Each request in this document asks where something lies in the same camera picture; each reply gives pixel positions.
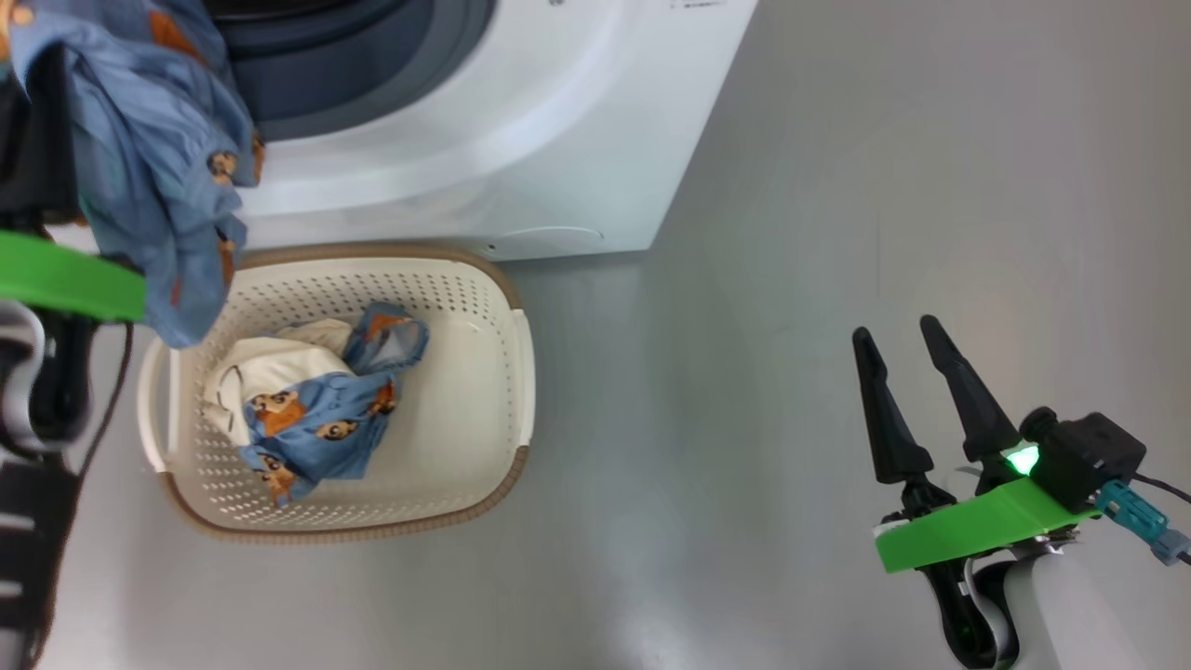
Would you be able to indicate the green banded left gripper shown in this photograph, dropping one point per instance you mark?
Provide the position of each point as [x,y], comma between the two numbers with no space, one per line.
[65,279]

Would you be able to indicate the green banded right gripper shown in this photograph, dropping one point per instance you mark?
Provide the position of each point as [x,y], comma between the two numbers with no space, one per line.
[977,530]

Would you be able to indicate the blue bear print garment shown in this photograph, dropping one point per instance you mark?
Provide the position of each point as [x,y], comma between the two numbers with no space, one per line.
[158,140]
[316,437]

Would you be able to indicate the cream white garment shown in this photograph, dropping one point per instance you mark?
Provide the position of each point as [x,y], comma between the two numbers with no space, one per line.
[279,368]

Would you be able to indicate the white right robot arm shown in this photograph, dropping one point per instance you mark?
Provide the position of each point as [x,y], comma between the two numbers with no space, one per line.
[1070,614]

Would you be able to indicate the black striped left robot arm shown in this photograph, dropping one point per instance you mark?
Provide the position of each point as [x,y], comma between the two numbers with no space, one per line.
[33,558]

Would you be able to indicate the grey rubber door gasket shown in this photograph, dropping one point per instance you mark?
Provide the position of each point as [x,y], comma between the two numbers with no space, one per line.
[447,56]

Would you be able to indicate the cream perforated laundry basket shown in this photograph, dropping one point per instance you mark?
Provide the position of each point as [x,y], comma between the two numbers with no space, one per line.
[456,391]

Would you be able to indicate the white front-load washing machine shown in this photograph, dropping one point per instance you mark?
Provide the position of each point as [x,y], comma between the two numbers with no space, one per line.
[558,112]

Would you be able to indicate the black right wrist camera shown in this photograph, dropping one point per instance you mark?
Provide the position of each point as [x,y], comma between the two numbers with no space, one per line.
[1089,456]

